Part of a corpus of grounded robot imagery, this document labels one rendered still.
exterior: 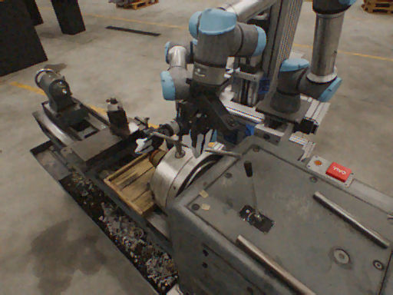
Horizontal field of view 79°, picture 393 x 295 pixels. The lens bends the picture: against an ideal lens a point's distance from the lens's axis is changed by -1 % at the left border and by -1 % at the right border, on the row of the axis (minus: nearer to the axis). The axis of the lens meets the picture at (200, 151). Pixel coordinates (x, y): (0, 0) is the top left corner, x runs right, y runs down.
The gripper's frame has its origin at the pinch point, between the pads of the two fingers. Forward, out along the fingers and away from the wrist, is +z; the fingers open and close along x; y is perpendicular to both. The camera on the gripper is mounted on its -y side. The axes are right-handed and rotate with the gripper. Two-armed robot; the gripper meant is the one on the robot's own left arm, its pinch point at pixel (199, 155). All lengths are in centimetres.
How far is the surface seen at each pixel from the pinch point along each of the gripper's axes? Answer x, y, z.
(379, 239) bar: -15.4, -46.4, 4.6
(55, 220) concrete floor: -1, 134, 140
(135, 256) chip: -3, 29, 80
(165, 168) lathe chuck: -3.0, 15.1, 15.0
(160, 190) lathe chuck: 0.1, 13.5, 22.4
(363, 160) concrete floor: -245, -42, 75
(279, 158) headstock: -26.6, -13.8, 3.6
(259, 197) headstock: -9.2, -17.4, 8.3
